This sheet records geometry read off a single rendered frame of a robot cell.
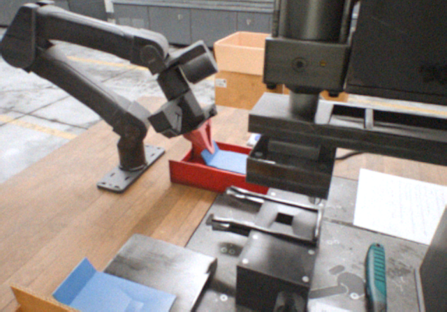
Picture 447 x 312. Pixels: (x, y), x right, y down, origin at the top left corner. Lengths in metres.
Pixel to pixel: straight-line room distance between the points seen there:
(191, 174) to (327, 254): 0.32
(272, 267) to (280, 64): 0.27
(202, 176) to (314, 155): 0.37
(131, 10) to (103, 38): 5.55
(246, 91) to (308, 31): 2.51
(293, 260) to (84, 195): 0.48
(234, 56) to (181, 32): 3.02
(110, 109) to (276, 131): 0.43
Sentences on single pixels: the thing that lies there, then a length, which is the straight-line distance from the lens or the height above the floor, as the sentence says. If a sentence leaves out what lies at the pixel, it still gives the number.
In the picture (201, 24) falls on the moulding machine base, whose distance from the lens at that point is 5.56.
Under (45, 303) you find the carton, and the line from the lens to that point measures 0.53.
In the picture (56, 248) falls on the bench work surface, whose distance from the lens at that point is 0.69.
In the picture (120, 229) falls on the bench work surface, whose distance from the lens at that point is 0.68.
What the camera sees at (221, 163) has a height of 0.95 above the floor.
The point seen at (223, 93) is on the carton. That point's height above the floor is 0.30.
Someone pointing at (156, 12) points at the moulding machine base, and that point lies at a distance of 5.96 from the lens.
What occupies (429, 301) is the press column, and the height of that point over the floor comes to 0.93.
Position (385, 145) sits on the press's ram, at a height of 1.17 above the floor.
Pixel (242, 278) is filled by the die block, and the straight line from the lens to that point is 0.50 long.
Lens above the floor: 1.35
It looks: 29 degrees down
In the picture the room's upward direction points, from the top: straight up
